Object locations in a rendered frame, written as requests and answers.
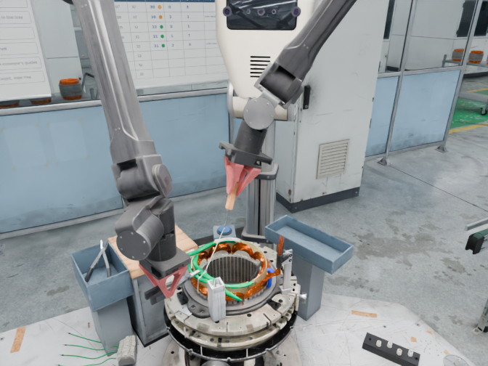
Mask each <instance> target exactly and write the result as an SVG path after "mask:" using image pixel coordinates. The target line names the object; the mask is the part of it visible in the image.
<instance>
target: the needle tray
mask: <svg viewBox="0 0 488 366"><path fill-rule="evenodd" d="M280 236H281V237H282V240H283V238H284V241H283V243H284V249H285V250H290V249H292V250H293V255H292V266H291V270H292V272H293V273H294V276H296V279H297V284H299V285H300V286H301V287H300V294H301V295H302V292H306V303H305V304H304V303H301V299H299V303H298V314H297V315H298V316H299V317H300V318H302V319H303V320H305V321H307V320H308V319H309V318H310V317H311V316H312V315H313V314H315V313H316V312H317V311H318V310H319V309H320V307H321V300H322V289H323V283H324V276H325V271H326V272H327V273H329V274H331V275H332V274H333V273H334V272H336V271H337V270H338V269H339V268H340V267H342V266H343V265H344V264H345V263H346V262H347V261H348V260H349V259H351V258H352V254H353V248H354V246H353V245H352V244H350V243H347V242H345V241H343V240H341V239H339V238H337V237H334V236H332V235H330V234H328V233H326V232H323V231H322V230H320V229H317V228H315V227H313V226H311V225H309V224H306V223H304V222H302V221H300V220H298V219H295V218H293V217H292V216H289V215H287V214H286V215H285V216H283V217H282V218H280V219H278V220H277V221H274V222H272V223H271V224H269V225H267V226H266V227H265V239H267V240H268V241H270V242H272V243H274V244H276V245H278V244H279V243H278V241H279V242H280Z"/></svg>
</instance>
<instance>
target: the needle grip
mask: <svg viewBox="0 0 488 366"><path fill-rule="evenodd" d="M238 187H239V182H236V185H235V187H234V189H233V191H232V192H231V194H230V195H228V198H227V203H226V206H225V208H226V209H229V210H232V209H233V206H234V203H235V198H236V194H237V189H238Z"/></svg>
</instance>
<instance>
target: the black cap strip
mask: <svg viewBox="0 0 488 366"><path fill-rule="evenodd" d="M377 341H381V346H380V347H379V346H377V345H376V344H377ZM388 342H389V341H387V340H385V339H383V338H380V337H377V336H376V335H373V334H371V333H368V332H367V333H366V336H365V339H364V341H363V344H362V349H364V350H366V351H369V352H371V353H373V354H376V355H378V356H379V357H383V358H384V359H387V360H389V361H392V362H394V363H396V364H398V365H401V366H418V364H419V360H420V354H419V353H417V352H414V351H413V354H412V357H410V356H408V351H409V349H406V348H405V347H402V346H400V345H397V344H395V343H392V347H391V348H389V347H388V346H387V344H388ZM397 349H401V350H402V354H401V355H398V354H397Z"/></svg>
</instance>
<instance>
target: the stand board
mask: <svg viewBox="0 0 488 366"><path fill-rule="evenodd" d="M175 230H176V246H177V247H178V248H180V249H181V250H183V251H184V252H185V253H186V252H188V251H190V250H192V249H194V250H196V249H198V245H197V244H196V243H195V242H193V241H192V240H191V239H190V238H189V237H188V236H187V235H186V234H185V233H184V232H183V231H182V230H181V229H180V228H178V226H176V225H175ZM116 238H117V236H115V237H111V238H108V239H107V240H109V242H110V244H111V245H112V246H113V247H114V249H115V251H116V252H117V254H118V255H119V256H120V257H121V259H122V261H123V262H124V264H125V265H126V266H127V268H128V269H129V273H130V277H131V278H132V279H134V278H135V277H138V276H141V275H143V274H144V272H143V271H142V270H141V268H140V267H139V265H138V263H139V261H134V260H131V259H128V258H126V257H125V256H124V255H123V254H122V253H121V252H120V251H119V250H118V247H117V245H116Z"/></svg>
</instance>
